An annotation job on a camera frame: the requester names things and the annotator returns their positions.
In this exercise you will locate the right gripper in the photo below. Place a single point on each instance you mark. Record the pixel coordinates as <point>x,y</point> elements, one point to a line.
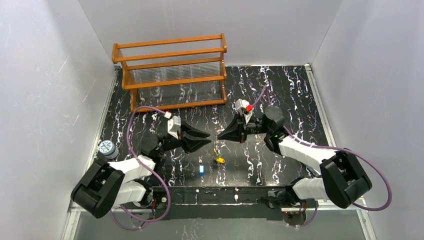
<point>243,127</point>

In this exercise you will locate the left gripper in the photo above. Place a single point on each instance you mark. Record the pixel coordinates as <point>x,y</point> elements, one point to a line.
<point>180,139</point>

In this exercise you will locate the silver keyring holder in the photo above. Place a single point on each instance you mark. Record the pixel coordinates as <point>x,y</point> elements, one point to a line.
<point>214,151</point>

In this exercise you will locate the yellow key tag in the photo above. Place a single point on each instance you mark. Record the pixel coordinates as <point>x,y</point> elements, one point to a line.
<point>220,160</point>

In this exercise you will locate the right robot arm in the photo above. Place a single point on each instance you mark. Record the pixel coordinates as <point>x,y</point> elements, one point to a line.
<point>341,178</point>

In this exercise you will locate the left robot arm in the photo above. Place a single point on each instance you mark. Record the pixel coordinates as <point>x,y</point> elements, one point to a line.
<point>109,184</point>

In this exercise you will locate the blue key tag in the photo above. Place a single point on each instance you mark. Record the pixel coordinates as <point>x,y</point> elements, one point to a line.
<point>201,169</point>

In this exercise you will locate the orange wooden shelf rack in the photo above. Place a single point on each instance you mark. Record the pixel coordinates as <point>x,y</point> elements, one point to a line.
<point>173,73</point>

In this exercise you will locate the blue white tape roll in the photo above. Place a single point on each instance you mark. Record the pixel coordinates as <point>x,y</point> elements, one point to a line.
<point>108,149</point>

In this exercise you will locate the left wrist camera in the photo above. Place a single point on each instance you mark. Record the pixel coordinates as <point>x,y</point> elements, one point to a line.
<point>173,124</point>

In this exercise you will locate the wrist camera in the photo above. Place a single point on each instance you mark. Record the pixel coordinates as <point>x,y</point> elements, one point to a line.
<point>173,124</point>
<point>243,106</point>

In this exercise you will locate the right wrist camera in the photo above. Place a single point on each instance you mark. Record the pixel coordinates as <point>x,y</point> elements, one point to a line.
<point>243,106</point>

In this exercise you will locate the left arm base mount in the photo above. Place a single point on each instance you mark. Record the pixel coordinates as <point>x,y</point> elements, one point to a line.
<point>155,198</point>

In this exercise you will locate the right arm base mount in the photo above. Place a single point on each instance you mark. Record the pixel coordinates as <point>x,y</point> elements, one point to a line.
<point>282,198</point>

